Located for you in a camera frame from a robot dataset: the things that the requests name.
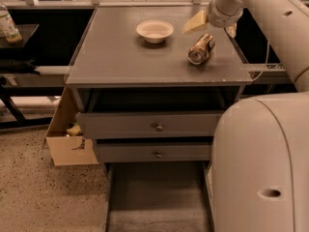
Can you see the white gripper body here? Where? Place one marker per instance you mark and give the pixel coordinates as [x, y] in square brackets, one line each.
[218, 17]

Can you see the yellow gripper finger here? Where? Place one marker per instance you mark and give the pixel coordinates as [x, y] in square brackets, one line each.
[197, 23]
[231, 30]

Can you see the orange soda can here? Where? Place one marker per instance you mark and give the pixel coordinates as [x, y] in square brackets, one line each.
[200, 52]

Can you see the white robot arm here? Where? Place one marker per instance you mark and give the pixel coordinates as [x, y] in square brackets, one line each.
[260, 150]

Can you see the grey drawer cabinet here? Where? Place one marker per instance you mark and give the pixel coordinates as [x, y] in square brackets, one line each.
[117, 71]

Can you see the grey top drawer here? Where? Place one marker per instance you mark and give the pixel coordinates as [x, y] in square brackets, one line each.
[148, 124]

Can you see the grey drawer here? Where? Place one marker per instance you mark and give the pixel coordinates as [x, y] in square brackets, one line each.
[148, 124]
[153, 149]
[158, 197]

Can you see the grey middle drawer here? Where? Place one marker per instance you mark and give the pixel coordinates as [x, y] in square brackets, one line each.
[153, 149]

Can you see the grey bottom drawer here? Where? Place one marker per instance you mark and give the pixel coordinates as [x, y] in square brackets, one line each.
[158, 197]

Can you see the white bowl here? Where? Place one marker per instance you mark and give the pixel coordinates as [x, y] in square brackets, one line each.
[155, 31]

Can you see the yellow sponge in box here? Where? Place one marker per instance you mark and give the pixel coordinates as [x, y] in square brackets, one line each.
[74, 130]

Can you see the cardboard box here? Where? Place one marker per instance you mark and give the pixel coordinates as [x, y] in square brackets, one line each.
[67, 147]

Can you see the black side table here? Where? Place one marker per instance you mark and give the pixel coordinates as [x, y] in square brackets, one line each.
[8, 73]

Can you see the green label bottle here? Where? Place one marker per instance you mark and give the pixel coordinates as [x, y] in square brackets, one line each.
[8, 27]

